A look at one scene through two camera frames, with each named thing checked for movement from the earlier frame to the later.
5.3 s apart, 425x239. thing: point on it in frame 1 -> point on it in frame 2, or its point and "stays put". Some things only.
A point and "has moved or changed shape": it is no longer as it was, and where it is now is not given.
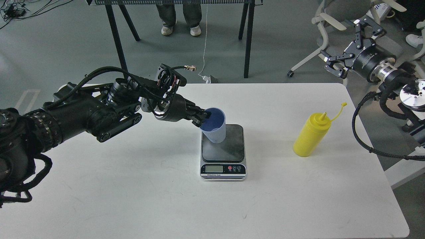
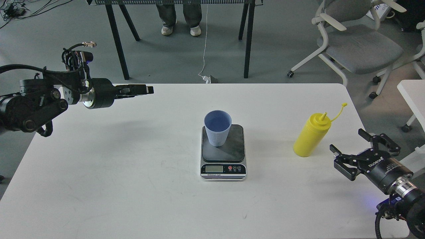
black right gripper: (369, 60) -> (382, 170)
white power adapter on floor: (208, 79) stays put
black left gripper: (179, 109) -> (102, 93)
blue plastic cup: (214, 128) has moved or changed shape
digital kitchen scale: (224, 161) stays put
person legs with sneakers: (193, 12) stays put
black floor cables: (14, 10) stays put
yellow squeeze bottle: (316, 126) stays put
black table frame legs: (247, 13) stays put
